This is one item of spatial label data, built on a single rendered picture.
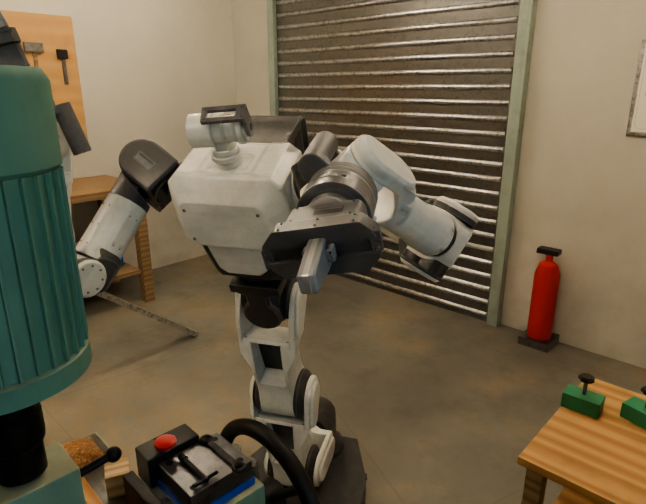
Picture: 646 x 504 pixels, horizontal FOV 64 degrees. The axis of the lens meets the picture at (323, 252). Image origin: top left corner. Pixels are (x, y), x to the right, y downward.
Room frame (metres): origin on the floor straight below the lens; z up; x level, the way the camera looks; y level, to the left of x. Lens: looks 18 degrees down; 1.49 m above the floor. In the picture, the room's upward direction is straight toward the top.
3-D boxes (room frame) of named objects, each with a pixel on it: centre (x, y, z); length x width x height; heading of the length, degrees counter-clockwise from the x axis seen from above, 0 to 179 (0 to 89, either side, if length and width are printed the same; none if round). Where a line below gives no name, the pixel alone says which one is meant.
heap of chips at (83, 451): (0.69, 0.43, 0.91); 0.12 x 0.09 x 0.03; 134
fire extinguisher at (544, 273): (2.84, -1.31, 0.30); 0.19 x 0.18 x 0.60; 137
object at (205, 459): (0.60, 0.18, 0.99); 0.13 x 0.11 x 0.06; 44
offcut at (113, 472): (0.65, 0.31, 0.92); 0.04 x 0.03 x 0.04; 23
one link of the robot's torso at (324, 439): (1.48, 0.08, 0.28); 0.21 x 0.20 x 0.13; 164
